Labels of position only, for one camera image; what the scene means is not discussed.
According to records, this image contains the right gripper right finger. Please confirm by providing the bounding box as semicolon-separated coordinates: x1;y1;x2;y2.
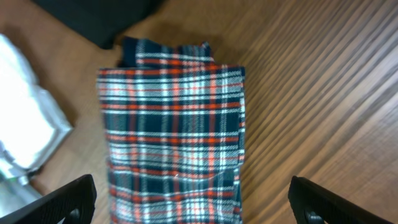
288;176;390;224

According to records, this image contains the black folded garment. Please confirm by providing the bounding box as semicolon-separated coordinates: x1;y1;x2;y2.
33;0;164;50

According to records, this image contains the clear plastic storage container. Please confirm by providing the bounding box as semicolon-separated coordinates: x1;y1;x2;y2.
0;176;42;217

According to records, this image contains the plaid folded shirt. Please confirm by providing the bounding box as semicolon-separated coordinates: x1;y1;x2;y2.
96;37;245;223

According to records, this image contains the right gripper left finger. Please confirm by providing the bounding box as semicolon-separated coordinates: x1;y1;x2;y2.
1;174;97;224

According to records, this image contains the white folded t-shirt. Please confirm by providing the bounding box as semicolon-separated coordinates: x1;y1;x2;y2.
1;35;72;185

